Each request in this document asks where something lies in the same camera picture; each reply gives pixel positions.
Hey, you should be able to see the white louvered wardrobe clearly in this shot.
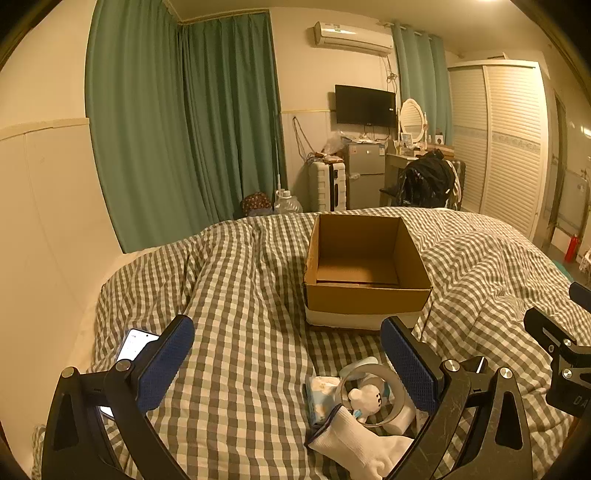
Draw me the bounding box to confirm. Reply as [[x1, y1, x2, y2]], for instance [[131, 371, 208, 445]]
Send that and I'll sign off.
[[446, 59, 555, 241]]

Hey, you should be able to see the small silver fridge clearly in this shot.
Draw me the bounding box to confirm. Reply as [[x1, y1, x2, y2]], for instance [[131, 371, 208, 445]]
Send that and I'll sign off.
[[344, 141, 387, 211]]

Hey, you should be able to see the grey checkered blanket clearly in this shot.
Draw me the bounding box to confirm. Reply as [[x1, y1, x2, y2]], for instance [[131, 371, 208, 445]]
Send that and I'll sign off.
[[30, 207, 591, 480]]

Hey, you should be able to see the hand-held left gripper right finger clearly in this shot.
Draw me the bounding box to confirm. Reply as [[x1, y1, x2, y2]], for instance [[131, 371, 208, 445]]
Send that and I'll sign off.
[[380, 316, 548, 480]]

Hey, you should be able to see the black wall television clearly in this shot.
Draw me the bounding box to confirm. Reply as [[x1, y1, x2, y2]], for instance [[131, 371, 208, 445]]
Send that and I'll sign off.
[[334, 84, 398, 128]]

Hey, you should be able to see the clear plastic water jug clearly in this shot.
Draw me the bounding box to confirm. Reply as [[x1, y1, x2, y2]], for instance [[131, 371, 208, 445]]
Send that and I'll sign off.
[[274, 189, 304, 216]]

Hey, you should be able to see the tissue pack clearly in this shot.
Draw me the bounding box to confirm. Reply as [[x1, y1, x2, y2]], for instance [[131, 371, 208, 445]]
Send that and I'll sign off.
[[304, 374, 345, 428]]

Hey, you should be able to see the black jacket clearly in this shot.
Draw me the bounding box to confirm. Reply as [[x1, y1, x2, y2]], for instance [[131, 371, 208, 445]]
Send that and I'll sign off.
[[399, 150, 456, 209]]

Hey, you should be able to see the white suitcase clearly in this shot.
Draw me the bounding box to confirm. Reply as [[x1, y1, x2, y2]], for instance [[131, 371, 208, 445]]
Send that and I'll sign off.
[[308, 159, 347, 213]]

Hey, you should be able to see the narrow teal curtain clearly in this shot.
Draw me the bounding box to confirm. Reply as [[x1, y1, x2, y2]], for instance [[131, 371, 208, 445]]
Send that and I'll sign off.
[[391, 20, 454, 149]]

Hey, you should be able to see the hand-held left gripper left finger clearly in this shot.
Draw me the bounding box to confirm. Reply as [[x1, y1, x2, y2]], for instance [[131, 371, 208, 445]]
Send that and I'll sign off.
[[41, 315, 195, 480]]

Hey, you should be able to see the smartphone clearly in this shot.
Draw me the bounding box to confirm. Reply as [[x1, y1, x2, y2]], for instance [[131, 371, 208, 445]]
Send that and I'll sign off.
[[98, 328, 160, 421]]

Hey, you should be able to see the white handheld fan with bear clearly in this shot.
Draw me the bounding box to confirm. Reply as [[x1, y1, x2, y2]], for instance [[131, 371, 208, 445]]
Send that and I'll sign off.
[[333, 355, 419, 437]]

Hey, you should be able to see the wide green curtain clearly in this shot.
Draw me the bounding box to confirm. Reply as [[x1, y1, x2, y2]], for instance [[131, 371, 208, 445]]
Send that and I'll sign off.
[[85, 0, 186, 254]]

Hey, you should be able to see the white sock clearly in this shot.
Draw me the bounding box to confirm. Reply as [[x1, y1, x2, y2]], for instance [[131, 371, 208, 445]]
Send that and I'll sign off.
[[305, 405, 416, 480]]

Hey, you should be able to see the white air conditioner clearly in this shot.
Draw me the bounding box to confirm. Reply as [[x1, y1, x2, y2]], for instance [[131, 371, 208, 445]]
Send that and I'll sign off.
[[309, 20, 394, 57]]

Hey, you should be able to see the green corner curtain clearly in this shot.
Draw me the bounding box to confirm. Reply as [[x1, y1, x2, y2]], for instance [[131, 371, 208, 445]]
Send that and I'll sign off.
[[178, 11, 288, 227]]

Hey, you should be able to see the floral bag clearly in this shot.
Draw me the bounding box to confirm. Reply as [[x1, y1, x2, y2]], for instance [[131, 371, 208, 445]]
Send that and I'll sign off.
[[240, 192, 273, 218]]

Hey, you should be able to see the brown cardboard box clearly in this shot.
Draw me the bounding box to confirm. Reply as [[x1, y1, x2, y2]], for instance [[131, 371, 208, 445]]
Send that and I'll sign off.
[[302, 213, 434, 331]]

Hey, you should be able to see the clear plastic bag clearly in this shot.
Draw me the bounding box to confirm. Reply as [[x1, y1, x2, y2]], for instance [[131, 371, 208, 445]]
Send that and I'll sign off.
[[322, 131, 352, 156]]

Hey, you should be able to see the oval white vanity mirror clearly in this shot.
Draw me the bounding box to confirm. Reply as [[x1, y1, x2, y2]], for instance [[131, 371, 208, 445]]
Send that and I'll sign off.
[[397, 98, 428, 149]]

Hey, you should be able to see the white dressing table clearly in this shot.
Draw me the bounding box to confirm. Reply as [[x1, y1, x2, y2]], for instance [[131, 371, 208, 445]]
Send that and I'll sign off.
[[384, 148, 456, 206]]

